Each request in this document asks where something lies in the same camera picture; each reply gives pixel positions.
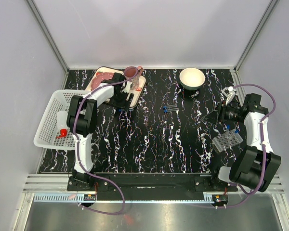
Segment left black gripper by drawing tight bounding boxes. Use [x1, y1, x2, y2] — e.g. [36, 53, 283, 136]
[109, 90, 133, 112]

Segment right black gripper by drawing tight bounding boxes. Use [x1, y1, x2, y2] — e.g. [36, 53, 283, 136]
[200, 100, 243, 126]

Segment small blue capped tube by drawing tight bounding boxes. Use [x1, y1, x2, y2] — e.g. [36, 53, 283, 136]
[118, 108, 133, 112]

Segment white wash bottle red cap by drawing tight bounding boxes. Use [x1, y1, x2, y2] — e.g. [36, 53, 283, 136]
[56, 111, 68, 138]

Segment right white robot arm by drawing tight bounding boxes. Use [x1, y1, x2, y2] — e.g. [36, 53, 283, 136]
[201, 93, 281, 192]

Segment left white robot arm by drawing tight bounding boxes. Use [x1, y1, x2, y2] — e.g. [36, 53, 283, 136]
[66, 73, 136, 191]

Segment strawberry pattern square tray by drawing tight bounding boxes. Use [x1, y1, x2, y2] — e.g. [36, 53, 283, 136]
[85, 66, 146, 108]

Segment clear test tube rack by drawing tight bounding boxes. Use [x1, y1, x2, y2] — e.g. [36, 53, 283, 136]
[212, 129, 243, 153]

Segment pink patterned mug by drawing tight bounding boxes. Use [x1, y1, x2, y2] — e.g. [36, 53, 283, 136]
[123, 66, 143, 90]

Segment pink polka dot plate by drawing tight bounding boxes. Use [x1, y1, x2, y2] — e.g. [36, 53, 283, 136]
[90, 72, 114, 90]

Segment white ceramic bowl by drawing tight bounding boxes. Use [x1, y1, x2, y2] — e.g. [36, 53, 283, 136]
[179, 68, 205, 91]

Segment white plastic perforated basket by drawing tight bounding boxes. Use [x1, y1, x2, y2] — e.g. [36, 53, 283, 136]
[34, 90, 88, 151]

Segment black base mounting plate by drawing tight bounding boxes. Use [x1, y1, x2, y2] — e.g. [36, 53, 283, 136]
[67, 173, 237, 202]

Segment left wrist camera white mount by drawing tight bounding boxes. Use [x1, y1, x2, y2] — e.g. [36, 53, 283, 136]
[121, 81, 132, 93]

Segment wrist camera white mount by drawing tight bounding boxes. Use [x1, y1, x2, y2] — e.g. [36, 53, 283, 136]
[121, 81, 132, 93]
[222, 86, 236, 105]

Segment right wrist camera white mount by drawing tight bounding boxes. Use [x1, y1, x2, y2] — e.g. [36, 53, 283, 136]
[222, 86, 236, 105]

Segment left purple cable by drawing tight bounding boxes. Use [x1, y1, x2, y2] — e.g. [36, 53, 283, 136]
[72, 73, 139, 215]

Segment purple cable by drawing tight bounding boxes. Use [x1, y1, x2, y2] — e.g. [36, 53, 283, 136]
[72, 73, 139, 215]
[233, 83, 277, 209]

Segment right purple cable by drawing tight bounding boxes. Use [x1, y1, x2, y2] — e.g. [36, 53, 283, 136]
[233, 83, 277, 209]

